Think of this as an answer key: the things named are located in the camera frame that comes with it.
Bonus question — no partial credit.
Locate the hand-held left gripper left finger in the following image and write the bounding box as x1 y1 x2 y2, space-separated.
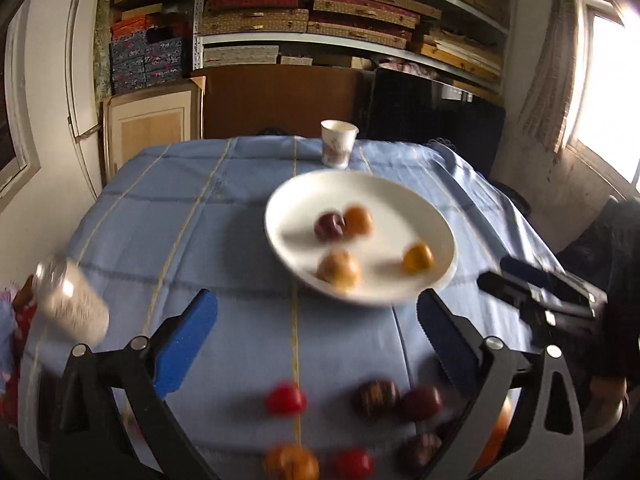
50 288 221 480

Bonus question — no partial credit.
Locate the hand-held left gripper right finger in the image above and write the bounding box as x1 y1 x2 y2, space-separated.
416 287 586 480

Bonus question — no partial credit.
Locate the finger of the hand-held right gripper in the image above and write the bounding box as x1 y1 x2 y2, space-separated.
476 271 541 311
500 256 566 286

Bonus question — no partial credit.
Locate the large orange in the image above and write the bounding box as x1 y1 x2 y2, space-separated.
475 395 515 471

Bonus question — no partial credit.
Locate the red tomato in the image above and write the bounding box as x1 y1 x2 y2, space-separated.
265 382 307 417
332 449 376 480

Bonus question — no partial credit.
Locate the white oval plate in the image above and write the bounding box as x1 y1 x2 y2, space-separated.
264 169 458 308

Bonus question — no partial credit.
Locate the person's right hand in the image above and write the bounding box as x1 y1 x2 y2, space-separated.
587 375 630 441

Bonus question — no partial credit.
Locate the dark purple plum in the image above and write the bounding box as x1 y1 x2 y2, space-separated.
314 212 347 242
400 385 444 422

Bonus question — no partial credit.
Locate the small orange citrus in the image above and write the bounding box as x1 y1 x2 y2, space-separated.
402 243 435 276
342 206 375 237

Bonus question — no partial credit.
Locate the dark brown water chestnut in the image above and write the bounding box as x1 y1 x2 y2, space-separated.
398 432 443 471
351 380 401 420

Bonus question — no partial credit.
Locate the blue checked tablecloth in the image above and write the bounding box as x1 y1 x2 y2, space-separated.
20 135 571 480

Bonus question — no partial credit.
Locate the white printed can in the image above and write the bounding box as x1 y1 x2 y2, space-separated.
31 255 111 348

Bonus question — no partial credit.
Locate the tan round fruit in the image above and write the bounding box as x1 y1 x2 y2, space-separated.
316 250 362 293

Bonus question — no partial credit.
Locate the colourful cloth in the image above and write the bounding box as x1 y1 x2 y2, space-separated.
0 285 41 426

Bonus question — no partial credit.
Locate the black panel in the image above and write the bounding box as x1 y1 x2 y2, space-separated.
367 67 507 181

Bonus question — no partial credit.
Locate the bright window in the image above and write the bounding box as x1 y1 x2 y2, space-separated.
567 0 640 193

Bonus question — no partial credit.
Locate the beige curtain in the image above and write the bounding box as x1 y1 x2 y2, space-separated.
517 0 583 153

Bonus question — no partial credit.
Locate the white paper cup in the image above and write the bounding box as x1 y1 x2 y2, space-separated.
320 119 360 170

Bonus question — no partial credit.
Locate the wooden framed picture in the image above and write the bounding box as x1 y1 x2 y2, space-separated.
102 80 203 183

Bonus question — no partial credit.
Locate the stack of yellow wooden boxes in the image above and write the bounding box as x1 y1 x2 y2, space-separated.
410 0 506 92

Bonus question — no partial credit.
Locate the brown cardboard sheet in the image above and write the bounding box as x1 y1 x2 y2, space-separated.
192 64 373 140

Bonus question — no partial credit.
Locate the stack of blue patterned boxes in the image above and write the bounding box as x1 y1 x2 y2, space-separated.
110 30 193 95

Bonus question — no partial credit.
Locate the white door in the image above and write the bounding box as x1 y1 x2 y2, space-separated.
60 0 108 201

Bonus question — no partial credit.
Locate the white framed window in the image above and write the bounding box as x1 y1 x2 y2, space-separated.
0 5 42 211

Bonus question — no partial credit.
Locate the stack of woven boxes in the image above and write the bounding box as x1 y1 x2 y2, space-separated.
200 0 443 51

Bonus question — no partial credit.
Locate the white metal shelf unit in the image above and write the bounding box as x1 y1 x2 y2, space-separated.
192 0 513 96

